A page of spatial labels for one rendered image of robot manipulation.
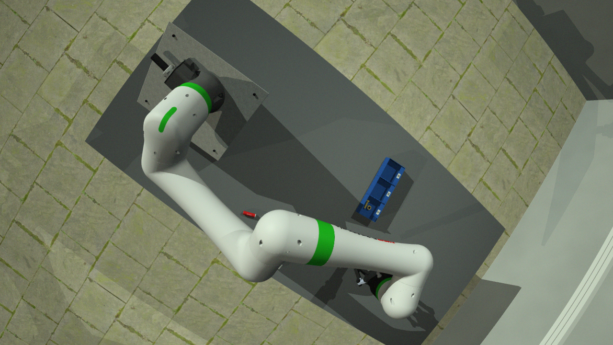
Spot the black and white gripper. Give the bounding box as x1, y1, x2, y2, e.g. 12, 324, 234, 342
354, 269, 377, 286

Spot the blue three-compartment bin rack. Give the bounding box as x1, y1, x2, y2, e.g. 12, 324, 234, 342
356, 157, 405, 222

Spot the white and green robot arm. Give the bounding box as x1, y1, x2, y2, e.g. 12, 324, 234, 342
141, 53, 433, 320

